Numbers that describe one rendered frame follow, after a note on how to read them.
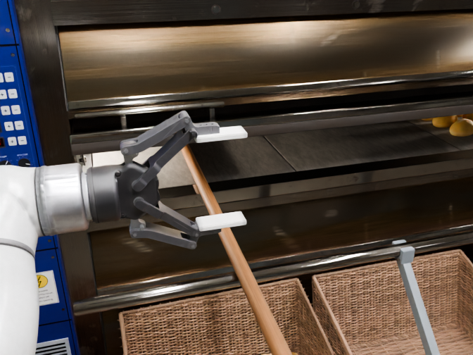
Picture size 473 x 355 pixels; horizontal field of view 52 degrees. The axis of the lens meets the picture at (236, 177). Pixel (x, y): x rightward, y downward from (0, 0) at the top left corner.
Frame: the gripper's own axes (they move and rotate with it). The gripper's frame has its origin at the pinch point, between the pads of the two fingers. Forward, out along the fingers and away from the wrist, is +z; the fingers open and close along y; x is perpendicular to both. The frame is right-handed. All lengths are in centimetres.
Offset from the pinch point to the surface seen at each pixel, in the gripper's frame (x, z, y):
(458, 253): -51, 92, 65
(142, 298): -17.5, -14.2, 32.5
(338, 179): -55, 46, 33
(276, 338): 3.5, 5.9, 28.5
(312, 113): -41, 30, 6
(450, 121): -81, 103, 29
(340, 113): -41, 37, 7
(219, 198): -55, 11, 33
